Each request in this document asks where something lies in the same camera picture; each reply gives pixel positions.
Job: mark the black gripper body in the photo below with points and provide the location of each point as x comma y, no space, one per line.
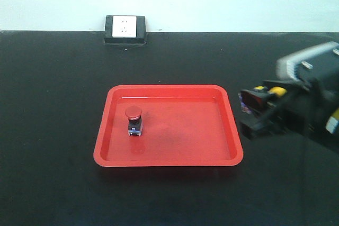
314,113

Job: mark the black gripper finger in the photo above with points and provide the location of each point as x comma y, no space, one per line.
294,89
264,125

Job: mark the yellow mushroom push button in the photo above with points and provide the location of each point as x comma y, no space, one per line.
257,98

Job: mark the red mushroom push button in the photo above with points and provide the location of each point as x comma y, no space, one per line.
135,125

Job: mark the red plastic tray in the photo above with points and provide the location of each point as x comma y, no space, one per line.
183,125

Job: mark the black white power socket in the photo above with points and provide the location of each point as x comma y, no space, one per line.
125,29

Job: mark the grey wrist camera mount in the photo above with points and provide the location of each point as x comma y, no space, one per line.
319,61

